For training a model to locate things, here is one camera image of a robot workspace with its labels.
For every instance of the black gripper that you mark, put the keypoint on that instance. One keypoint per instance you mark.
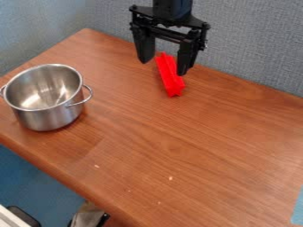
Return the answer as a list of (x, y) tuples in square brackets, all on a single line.
[(169, 22)]

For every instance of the red star-shaped block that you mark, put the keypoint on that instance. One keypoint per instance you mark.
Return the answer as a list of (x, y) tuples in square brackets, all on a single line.
[(172, 81)]

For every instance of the stainless steel pot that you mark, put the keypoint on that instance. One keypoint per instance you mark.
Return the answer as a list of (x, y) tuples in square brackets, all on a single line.
[(47, 96)]

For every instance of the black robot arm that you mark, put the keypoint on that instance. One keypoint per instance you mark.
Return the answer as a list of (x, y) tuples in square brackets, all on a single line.
[(168, 21)]

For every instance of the black object at bottom left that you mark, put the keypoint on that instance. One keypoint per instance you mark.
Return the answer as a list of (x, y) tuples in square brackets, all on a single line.
[(24, 216)]

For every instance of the white object at corner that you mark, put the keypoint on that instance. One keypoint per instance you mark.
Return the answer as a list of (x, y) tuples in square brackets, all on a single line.
[(9, 220)]

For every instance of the grey table leg bracket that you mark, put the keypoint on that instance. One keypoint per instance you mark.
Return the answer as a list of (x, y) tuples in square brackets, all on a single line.
[(89, 216)]

